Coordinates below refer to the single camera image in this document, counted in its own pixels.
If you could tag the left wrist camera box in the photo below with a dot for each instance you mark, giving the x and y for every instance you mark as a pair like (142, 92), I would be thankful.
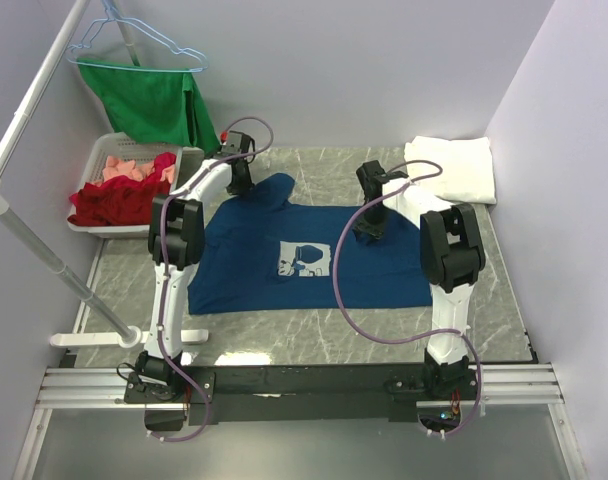
(234, 142)

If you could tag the magenta garment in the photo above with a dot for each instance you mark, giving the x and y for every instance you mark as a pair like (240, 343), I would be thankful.
(165, 166)

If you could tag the blue mickey t shirt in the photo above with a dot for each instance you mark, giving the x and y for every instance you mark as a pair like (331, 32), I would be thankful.
(265, 253)

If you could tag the white rack foot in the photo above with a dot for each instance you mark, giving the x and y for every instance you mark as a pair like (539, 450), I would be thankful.
(105, 339)

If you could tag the light blue wire hanger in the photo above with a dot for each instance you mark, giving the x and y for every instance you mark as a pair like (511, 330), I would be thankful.
(117, 42)

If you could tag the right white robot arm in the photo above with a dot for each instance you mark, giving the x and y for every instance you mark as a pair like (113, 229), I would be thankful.
(451, 257)

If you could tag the folded white t shirt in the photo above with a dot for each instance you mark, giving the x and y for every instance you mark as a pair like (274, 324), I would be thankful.
(467, 168)

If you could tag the white plastic laundry basket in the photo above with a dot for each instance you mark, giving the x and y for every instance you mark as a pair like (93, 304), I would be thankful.
(120, 145)

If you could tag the aluminium rail frame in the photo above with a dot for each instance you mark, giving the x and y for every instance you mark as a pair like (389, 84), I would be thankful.
(101, 388)

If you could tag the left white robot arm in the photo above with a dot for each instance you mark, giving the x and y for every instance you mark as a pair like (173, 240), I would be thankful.
(176, 242)

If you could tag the green hanging cloth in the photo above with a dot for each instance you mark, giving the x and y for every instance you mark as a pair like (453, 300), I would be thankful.
(152, 106)

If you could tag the dark red garment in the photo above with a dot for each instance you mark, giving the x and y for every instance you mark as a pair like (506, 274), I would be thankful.
(117, 202)

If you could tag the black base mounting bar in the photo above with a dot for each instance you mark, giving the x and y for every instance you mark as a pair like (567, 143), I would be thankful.
(307, 392)

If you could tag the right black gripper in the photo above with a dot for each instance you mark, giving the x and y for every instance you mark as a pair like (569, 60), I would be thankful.
(362, 226)

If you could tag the pink garment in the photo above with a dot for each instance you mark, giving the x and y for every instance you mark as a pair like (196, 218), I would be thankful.
(131, 169)

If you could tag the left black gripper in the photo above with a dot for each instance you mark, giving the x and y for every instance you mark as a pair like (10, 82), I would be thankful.
(244, 189)

